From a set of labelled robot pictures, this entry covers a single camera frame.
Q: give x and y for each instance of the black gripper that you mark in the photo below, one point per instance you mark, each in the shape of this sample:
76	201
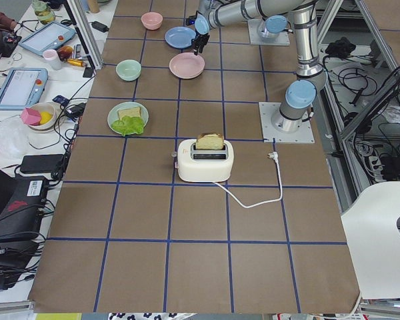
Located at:
200	40

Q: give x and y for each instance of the pink plate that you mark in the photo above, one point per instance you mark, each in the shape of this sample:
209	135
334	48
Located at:
187	65

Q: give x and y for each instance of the blue plate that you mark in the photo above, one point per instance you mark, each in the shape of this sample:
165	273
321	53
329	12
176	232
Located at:
180	37

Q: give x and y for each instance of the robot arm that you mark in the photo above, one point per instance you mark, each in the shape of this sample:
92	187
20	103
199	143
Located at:
211	16
310	74

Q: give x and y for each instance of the pink bowl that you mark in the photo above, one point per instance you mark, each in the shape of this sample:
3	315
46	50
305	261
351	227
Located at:
152	20

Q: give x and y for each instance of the pale green bowl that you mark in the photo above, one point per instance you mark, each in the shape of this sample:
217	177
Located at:
128	70

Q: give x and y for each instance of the bread slice on plate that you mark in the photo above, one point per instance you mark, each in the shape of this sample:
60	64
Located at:
130	112

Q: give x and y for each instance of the toast slice in toaster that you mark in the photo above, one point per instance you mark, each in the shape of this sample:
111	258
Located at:
209	141

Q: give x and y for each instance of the green plate with food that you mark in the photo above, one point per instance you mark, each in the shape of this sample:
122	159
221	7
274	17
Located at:
113	116

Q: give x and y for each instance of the green lettuce leaf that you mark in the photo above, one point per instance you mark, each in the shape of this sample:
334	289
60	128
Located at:
128	125

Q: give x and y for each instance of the cream white toaster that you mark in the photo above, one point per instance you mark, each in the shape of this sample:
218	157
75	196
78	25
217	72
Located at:
204	166

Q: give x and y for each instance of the pink cup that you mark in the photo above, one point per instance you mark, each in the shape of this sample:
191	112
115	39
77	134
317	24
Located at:
52	58

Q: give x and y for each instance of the upper blue teach pendant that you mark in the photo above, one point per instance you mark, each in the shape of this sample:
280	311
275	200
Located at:
51	36

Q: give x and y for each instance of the blue teach pendant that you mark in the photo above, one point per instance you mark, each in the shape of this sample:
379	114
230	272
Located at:
51	36
23	87

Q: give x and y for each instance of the beige bowl with toys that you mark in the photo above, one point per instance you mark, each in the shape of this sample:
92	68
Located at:
40	117

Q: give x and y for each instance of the lower blue teach pendant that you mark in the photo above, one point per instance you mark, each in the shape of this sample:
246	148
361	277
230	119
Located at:
23	87

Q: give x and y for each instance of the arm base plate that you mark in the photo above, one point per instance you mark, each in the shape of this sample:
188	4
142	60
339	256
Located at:
276	128
272	31

